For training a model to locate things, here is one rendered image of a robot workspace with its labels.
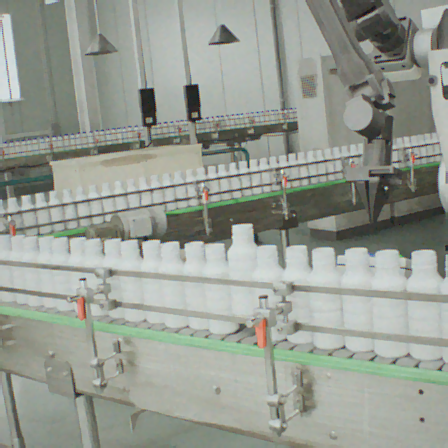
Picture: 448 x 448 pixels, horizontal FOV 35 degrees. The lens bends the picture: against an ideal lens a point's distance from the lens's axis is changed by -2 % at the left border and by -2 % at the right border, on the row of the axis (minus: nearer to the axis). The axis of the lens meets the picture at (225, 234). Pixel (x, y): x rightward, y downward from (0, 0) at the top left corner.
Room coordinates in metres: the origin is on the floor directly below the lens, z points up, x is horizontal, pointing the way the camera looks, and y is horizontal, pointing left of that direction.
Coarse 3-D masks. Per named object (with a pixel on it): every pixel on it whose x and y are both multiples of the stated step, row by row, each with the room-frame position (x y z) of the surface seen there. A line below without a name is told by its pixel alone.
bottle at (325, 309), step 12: (312, 252) 1.16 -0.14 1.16; (324, 252) 1.14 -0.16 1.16; (324, 264) 1.14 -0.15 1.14; (312, 276) 1.15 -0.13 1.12; (324, 276) 1.14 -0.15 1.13; (336, 276) 1.14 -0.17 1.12; (312, 300) 1.15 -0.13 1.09; (324, 300) 1.13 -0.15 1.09; (336, 300) 1.13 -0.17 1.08; (312, 312) 1.15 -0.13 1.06; (324, 312) 1.13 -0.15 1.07; (336, 312) 1.13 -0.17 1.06; (324, 324) 1.13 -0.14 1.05; (336, 324) 1.13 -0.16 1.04; (312, 336) 1.16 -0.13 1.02; (324, 336) 1.13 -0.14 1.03; (336, 336) 1.13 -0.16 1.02; (324, 348) 1.14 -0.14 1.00; (336, 348) 1.13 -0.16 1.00
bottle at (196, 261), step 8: (192, 248) 1.33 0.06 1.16; (200, 248) 1.34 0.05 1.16; (192, 256) 1.33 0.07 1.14; (200, 256) 1.34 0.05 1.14; (192, 264) 1.33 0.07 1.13; (200, 264) 1.33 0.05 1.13; (184, 272) 1.33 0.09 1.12; (192, 272) 1.32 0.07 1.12; (200, 272) 1.32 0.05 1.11; (184, 288) 1.34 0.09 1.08; (192, 288) 1.33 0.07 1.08; (200, 288) 1.32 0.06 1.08; (192, 296) 1.33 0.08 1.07; (200, 296) 1.32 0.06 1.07; (192, 304) 1.33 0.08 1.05; (200, 304) 1.32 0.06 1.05; (192, 320) 1.33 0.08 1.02; (200, 320) 1.32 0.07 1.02; (192, 328) 1.33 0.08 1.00; (200, 328) 1.32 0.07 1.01; (208, 328) 1.33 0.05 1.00
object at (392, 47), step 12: (408, 24) 1.74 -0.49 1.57; (372, 36) 1.71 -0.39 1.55; (384, 36) 1.70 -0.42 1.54; (396, 36) 1.70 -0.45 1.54; (408, 36) 1.73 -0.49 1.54; (384, 48) 1.72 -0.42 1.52; (396, 48) 1.72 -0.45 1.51; (372, 60) 1.75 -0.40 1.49; (384, 60) 1.74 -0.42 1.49; (396, 60) 1.72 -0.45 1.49
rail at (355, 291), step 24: (0, 264) 1.72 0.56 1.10; (24, 264) 1.65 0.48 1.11; (48, 264) 1.59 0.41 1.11; (0, 288) 1.73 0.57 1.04; (264, 288) 1.20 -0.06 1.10; (312, 288) 1.14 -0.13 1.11; (336, 288) 1.11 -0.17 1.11; (360, 288) 1.08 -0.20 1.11; (168, 312) 1.35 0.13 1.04; (192, 312) 1.31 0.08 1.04; (360, 336) 1.08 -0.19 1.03; (384, 336) 1.06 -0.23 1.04; (408, 336) 1.03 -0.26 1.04
